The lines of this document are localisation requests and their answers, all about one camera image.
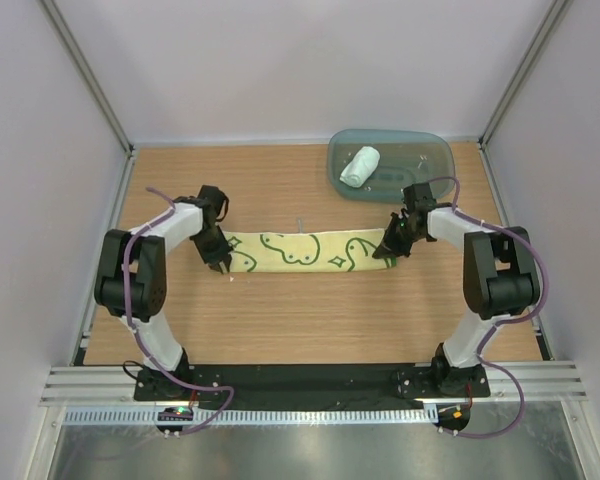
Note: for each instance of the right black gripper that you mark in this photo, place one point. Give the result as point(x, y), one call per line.
point(394, 247)

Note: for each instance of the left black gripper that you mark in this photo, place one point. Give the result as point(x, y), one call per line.
point(222, 254)

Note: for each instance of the green patterned towel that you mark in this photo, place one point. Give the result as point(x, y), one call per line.
point(321, 252)

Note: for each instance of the teal transparent plastic basin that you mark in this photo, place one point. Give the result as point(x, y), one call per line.
point(405, 158)

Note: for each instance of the light mint green towel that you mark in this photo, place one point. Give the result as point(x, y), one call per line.
point(361, 167)

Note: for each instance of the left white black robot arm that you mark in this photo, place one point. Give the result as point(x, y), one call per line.
point(131, 278)

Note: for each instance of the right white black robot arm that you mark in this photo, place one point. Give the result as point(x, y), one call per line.
point(499, 281)

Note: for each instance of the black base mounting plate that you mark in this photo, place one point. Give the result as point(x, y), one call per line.
point(317, 387)

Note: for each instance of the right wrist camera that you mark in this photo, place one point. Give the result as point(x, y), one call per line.
point(418, 196)

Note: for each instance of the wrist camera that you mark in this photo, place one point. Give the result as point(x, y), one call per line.
point(418, 196)
point(215, 202)

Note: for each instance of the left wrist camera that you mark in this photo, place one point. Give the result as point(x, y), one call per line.
point(215, 202)

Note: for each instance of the white slotted cable duct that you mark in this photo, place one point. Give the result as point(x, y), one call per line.
point(179, 416)

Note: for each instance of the aluminium front rail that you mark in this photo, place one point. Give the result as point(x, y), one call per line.
point(104, 385)

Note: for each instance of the right aluminium frame post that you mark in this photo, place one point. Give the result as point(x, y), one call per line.
point(540, 39)

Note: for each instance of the aluminium frame post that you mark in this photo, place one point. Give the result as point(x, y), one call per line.
point(70, 44)
point(540, 39)

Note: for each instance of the left aluminium frame post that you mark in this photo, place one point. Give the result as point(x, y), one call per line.
point(70, 44)

